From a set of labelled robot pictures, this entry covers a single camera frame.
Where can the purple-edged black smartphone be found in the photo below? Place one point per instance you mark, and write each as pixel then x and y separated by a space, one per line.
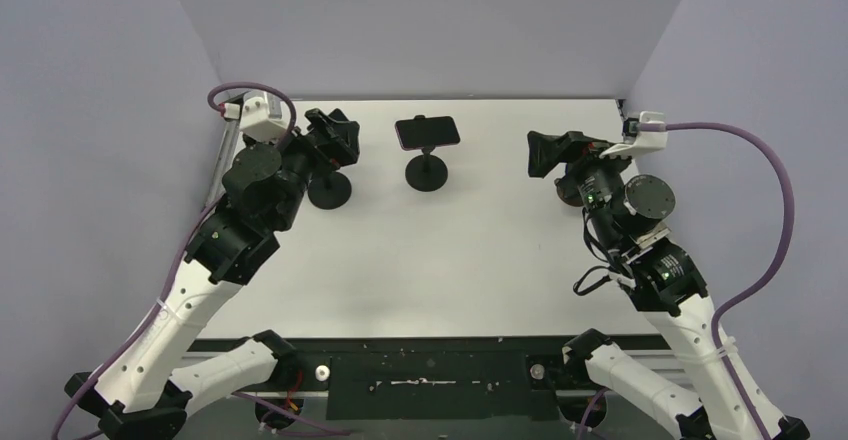
pixel 423 132

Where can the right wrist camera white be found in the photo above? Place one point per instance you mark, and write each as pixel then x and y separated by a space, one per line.
pixel 645 134

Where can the aluminium frame rail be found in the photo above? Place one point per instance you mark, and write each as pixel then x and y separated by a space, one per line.
pixel 225 155

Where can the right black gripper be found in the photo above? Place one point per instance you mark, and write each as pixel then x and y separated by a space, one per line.
pixel 569 152

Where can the brown wooden round phone stand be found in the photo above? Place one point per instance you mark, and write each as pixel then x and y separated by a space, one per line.
pixel 568 192

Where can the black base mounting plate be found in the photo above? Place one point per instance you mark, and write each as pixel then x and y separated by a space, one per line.
pixel 432 378

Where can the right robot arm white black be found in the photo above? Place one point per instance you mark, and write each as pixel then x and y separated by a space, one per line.
pixel 624 220

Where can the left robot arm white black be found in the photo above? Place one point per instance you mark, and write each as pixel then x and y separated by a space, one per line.
pixel 146 392

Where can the black round-base phone stand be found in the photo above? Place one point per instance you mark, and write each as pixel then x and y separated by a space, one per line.
pixel 425 172

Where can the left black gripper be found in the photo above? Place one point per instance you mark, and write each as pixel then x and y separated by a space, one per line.
pixel 340 142

